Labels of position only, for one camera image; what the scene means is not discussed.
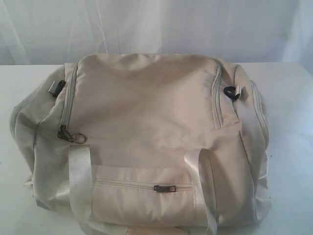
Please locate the beige fabric duffel bag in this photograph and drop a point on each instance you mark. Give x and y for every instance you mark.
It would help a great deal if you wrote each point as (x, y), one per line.
(98, 134)

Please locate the dark front pocket zipper pull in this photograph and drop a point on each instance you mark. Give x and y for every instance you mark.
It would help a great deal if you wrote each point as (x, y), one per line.
(164, 189)

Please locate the white backdrop curtain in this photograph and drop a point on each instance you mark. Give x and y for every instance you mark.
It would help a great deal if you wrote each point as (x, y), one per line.
(59, 31)

